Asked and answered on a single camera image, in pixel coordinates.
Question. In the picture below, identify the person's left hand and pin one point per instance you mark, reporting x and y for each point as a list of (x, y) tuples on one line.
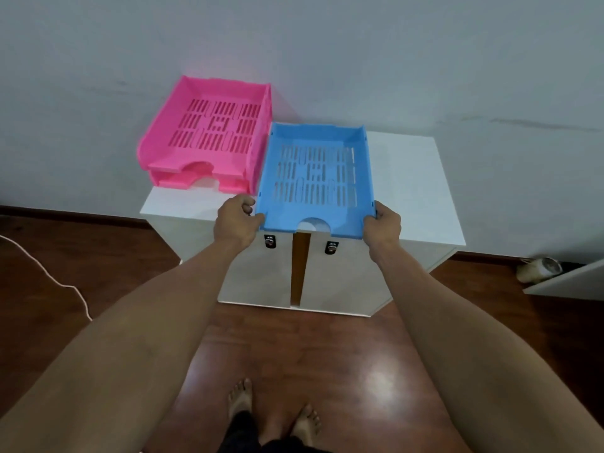
[(231, 226)]

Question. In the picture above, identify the person's right hand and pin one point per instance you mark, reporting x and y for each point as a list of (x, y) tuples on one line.
[(384, 231)]

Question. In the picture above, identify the person's left thumb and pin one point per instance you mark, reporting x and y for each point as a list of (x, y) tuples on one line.
[(255, 221)]

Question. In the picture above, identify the person's right thumb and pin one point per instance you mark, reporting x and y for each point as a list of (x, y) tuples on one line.
[(369, 223)]

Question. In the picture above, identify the blue plastic paper tray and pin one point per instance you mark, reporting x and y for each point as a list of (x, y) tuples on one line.
[(283, 136)]

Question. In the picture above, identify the person's left forearm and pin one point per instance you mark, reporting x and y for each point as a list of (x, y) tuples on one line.
[(122, 344)]

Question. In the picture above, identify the person's right forearm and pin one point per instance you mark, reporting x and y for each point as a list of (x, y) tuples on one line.
[(462, 353)]

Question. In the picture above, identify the black metal door lock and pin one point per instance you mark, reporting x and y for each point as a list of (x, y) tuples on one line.
[(331, 247), (269, 242)]

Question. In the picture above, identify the white cabinet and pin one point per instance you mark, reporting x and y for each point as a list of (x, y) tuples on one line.
[(415, 193)]

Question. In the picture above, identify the white cabinet door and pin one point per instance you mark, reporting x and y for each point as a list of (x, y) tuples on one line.
[(344, 283), (255, 278)]

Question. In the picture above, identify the pink plastic paper tray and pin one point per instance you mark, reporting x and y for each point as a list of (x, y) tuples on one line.
[(174, 182), (170, 136)]

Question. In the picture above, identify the white plug adapter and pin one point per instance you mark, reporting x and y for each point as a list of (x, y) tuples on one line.
[(538, 268)]

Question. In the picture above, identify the person's left foot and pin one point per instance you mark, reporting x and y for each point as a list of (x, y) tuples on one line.
[(240, 396)]

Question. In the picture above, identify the person's foot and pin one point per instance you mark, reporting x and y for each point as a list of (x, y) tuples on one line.
[(305, 422), (240, 396)]

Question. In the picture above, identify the person's right foot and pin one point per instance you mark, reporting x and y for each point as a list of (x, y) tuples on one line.
[(305, 422)]

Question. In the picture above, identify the person's black shorts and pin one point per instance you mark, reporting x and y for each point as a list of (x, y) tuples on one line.
[(245, 434)]

